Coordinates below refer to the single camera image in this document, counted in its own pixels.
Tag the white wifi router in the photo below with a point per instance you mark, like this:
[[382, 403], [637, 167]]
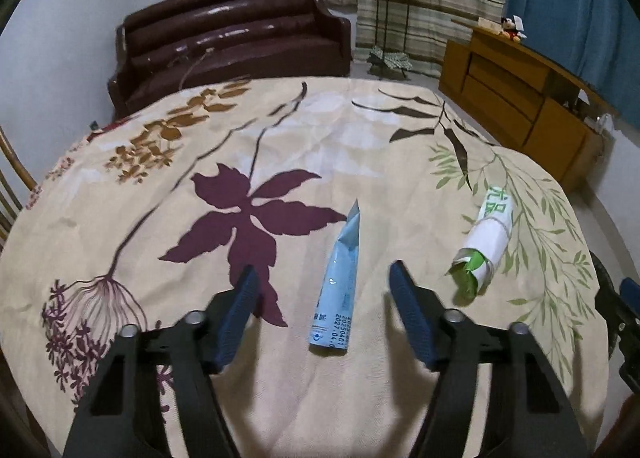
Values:
[[604, 123]]

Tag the wooden chair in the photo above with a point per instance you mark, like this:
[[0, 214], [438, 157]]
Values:
[[12, 171]]

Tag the dark brown leather sofa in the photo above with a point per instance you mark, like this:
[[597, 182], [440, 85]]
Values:
[[178, 44]]

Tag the folded striped cloth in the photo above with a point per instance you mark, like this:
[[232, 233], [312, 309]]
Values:
[[390, 60]]

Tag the blue curtain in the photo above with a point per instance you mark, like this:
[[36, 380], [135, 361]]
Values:
[[596, 40]]

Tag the green white wrapper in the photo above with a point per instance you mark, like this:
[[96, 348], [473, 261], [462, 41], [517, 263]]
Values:
[[477, 261]]

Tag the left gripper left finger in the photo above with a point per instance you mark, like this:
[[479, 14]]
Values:
[[232, 309]]

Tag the black metal plant stand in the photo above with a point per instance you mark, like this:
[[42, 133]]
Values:
[[391, 26]]

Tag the small box on cabinet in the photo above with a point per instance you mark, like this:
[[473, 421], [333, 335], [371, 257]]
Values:
[[489, 26]]

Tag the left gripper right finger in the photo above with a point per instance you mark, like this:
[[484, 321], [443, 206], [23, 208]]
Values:
[[410, 300]]

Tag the wooden tv cabinet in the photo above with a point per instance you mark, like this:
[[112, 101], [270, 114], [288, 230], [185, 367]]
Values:
[[526, 102]]

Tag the floral beige tablecloth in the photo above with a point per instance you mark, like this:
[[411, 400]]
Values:
[[147, 220]]

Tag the light blue folded wrapper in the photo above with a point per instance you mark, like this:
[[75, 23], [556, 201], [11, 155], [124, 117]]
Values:
[[332, 322]]

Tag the mickey mouse plush toy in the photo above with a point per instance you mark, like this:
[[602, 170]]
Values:
[[512, 28]]

